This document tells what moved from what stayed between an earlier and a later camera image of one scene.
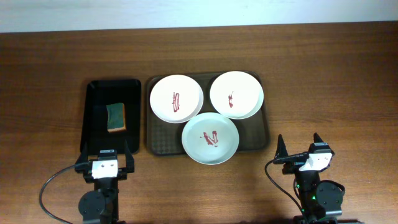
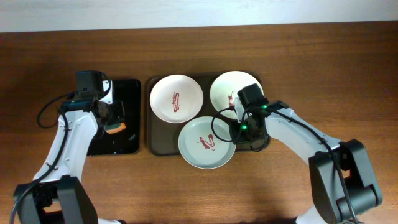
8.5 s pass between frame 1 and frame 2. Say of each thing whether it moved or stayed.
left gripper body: moved
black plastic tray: stayed
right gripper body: moved
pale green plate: moved
